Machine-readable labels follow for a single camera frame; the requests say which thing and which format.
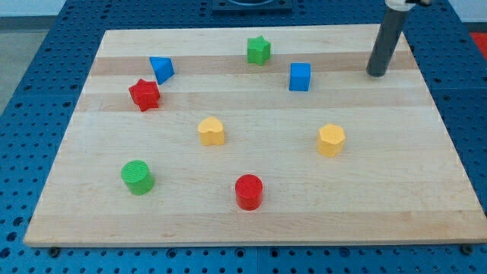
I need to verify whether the white rod mount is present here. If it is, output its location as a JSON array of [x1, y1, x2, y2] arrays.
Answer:
[[385, 0, 431, 11]]

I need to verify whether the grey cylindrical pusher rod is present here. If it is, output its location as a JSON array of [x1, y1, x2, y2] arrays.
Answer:
[[366, 8, 409, 77]]

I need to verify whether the blue cube block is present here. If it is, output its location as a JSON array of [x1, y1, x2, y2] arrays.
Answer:
[[289, 62, 311, 91]]

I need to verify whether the green star block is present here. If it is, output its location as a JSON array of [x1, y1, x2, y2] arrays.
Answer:
[[247, 36, 271, 65]]

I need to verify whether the red star block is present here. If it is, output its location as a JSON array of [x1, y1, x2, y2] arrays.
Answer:
[[129, 79, 161, 112]]

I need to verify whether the yellow hexagon block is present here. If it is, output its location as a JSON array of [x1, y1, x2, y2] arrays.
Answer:
[[317, 123, 346, 158]]

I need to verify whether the wooden board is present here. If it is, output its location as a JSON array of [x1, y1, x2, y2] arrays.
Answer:
[[24, 24, 486, 247]]

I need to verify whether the yellow heart block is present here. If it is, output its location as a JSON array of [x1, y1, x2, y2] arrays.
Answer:
[[197, 116, 225, 145]]

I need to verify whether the red cylinder block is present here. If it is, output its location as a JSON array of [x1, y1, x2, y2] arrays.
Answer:
[[234, 174, 263, 211]]

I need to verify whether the blue triangular prism block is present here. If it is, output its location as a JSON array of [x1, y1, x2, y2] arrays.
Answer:
[[149, 56, 175, 84]]

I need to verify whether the green cylinder block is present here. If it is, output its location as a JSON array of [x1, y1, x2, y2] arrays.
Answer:
[[120, 160, 154, 196]]

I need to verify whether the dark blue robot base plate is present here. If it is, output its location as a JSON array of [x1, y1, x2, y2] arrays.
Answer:
[[211, 0, 293, 14]]

